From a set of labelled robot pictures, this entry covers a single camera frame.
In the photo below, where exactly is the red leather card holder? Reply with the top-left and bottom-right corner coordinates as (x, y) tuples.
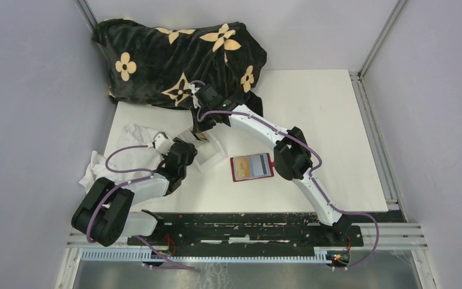
(230, 153), (274, 182)

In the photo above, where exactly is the white striped credit card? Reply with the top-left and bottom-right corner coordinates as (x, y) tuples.
(251, 154), (270, 178)

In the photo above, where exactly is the yellow credit card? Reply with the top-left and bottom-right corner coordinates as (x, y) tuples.
(233, 157), (251, 180)
(194, 132), (209, 142)

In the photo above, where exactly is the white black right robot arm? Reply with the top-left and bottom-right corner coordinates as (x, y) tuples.
(188, 81), (351, 246)

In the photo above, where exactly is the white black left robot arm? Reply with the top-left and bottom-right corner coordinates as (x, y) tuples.
(71, 138), (198, 247)

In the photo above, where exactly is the white plastic card box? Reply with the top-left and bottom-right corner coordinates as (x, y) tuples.
(176, 128), (227, 173)

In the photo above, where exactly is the white crumpled cloth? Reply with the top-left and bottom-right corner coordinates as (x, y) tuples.
(79, 124), (171, 205)

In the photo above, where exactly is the black floral blanket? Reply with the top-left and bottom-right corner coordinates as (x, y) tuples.
(91, 19), (267, 114)

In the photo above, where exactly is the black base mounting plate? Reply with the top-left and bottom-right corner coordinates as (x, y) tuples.
(145, 213), (364, 257)

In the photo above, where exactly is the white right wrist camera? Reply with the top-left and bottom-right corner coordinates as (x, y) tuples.
(188, 84), (201, 108)

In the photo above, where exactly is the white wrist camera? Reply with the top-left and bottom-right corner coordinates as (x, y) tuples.
(188, 84), (201, 108)
(146, 131), (174, 155)

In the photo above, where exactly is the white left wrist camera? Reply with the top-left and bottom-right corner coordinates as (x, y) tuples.
(146, 131), (174, 155)

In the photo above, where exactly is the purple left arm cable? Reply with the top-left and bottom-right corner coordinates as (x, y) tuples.
(85, 144), (196, 272)

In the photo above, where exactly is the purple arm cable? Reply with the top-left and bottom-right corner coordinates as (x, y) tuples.
(189, 80), (380, 272)
(85, 144), (196, 272)

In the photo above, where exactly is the white slotted cable duct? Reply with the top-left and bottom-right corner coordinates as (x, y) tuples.
(80, 247), (330, 264)

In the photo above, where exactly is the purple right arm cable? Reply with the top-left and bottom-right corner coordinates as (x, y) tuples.
(189, 80), (380, 272)

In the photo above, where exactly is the aluminium frame rail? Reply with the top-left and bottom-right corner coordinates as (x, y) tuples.
(350, 1), (428, 251)

